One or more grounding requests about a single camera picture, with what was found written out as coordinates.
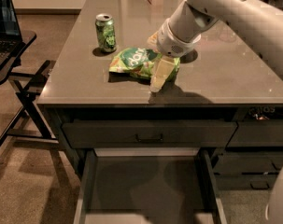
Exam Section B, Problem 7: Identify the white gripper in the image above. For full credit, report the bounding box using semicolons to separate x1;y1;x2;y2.
147;19;201;92

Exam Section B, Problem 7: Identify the black laptop stand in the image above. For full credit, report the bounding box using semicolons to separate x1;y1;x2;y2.
0;30;55;147

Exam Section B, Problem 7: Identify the open middle drawer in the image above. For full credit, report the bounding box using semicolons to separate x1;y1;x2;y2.
73;148;228;224

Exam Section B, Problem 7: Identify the green soda can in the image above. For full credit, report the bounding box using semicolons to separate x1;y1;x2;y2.
95;13;117;53

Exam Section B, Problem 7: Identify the right middle drawer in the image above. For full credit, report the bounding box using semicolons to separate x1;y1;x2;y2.
213;153;283;175

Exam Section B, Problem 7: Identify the green rice chip bag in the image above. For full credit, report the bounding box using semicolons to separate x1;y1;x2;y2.
108;47;181;81

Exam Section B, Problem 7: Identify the dark top drawer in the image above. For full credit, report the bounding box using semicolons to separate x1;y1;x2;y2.
62;120;237;148

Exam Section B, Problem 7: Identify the right bottom drawer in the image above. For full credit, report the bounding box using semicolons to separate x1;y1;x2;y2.
216;175;276;190

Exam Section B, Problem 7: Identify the right top drawer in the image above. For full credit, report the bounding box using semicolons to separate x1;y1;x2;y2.
228;120;283;147

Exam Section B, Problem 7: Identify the black laptop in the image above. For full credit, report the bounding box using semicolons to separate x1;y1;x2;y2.
0;0;23;59

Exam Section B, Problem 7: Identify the snack bag in drawer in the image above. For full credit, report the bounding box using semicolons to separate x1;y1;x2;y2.
247;106;283;120

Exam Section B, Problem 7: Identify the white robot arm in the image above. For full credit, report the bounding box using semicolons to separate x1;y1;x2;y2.
148;0;283;80

